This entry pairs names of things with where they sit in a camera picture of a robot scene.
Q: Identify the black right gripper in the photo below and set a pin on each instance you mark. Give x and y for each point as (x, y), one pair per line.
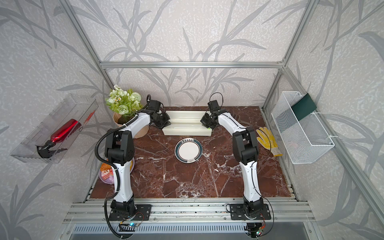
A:
(203, 122)

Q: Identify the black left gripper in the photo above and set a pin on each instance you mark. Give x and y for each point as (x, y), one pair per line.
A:
(167, 122)

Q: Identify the cream plastic wrap dispenser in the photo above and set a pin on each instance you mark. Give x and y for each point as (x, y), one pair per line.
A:
(186, 123)

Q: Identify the white plate green rim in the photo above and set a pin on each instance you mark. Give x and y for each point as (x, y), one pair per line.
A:
(188, 150)

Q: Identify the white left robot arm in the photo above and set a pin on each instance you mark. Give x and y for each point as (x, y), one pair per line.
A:
(116, 149)

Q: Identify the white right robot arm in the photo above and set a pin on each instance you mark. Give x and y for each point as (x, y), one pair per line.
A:
(246, 153)

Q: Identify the purple plate with food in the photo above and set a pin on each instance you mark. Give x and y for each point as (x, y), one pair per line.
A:
(106, 173)

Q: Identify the brown slotted spatula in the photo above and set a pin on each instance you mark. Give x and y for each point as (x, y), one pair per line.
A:
(238, 119)

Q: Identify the terracotta flower pot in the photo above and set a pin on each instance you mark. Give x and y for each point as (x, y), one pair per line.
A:
(134, 125)

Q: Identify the white green artificial flowers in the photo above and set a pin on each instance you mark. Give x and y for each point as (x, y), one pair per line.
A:
(125, 103)

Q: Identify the yellow rubber glove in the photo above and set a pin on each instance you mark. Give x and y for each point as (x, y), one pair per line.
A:
(267, 140)

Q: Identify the red spray bottle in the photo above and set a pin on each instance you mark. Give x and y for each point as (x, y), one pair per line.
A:
(59, 136)

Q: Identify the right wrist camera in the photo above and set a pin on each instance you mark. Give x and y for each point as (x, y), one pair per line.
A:
(213, 106)

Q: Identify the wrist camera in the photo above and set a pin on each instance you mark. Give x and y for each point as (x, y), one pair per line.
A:
(154, 105)
(213, 106)

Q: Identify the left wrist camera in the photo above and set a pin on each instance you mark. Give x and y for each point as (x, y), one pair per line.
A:
(154, 105)

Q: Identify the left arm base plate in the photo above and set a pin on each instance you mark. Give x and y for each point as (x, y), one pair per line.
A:
(136, 213)

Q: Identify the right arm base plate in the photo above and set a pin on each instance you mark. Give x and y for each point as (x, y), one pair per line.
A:
(240, 212)

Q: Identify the white wire mesh basket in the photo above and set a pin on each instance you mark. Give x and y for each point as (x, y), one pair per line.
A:
(306, 140)

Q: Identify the clear wall-mounted plastic bin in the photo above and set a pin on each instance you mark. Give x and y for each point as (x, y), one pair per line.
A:
(72, 106)

